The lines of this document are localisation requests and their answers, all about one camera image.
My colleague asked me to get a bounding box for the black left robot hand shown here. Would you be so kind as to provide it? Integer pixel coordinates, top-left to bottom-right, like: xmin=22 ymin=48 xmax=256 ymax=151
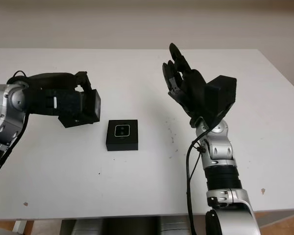
xmin=8 ymin=70 xmax=95 ymax=129

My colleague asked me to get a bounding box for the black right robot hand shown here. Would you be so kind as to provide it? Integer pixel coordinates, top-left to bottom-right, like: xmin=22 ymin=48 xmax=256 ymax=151
xmin=161 ymin=43 xmax=213 ymax=128

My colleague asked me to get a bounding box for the black RealSense box lid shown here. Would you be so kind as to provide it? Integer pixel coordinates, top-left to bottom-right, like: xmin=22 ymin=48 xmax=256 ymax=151
xmin=82 ymin=89 xmax=102 ymax=122

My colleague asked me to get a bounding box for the small black square device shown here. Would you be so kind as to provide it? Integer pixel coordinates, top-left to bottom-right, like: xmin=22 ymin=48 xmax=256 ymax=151
xmin=114 ymin=124 xmax=131 ymax=138

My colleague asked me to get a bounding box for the black box base with insert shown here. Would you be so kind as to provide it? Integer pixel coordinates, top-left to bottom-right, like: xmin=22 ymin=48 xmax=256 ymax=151
xmin=105 ymin=119 xmax=139 ymax=152

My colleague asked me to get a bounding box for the white table leg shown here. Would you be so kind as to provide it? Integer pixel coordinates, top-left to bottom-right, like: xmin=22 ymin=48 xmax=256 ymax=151
xmin=13 ymin=220 xmax=28 ymax=233

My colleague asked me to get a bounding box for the grey robot lower body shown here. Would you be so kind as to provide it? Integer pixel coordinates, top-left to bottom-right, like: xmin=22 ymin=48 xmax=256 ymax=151
xmin=60 ymin=216 xmax=190 ymax=235

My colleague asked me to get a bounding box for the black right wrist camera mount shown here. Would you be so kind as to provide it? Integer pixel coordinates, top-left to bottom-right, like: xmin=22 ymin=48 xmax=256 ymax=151
xmin=205 ymin=75 xmax=237 ymax=123

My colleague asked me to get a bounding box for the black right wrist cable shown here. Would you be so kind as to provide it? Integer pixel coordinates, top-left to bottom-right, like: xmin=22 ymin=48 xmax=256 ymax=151
xmin=185 ymin=122 xmax=211 ymax=235

